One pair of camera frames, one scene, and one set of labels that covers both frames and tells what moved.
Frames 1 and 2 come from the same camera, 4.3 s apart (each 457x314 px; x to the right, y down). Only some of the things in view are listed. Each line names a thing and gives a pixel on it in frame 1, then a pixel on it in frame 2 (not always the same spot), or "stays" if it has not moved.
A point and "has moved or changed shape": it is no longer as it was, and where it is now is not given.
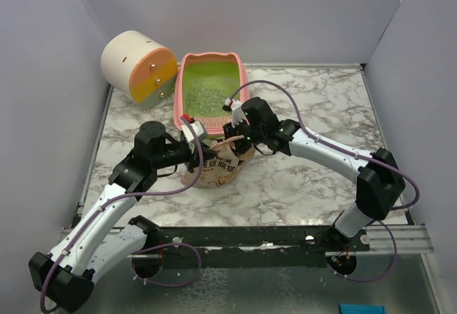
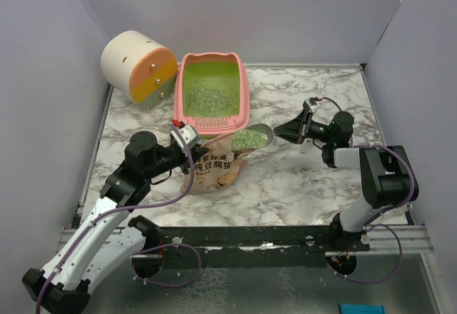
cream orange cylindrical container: (139, 68) stays
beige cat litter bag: (221, 167) has moved or changed shape
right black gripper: (229, 131) -> (296, 130)
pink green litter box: (202, 84) stays
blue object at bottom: (359, 308) stays
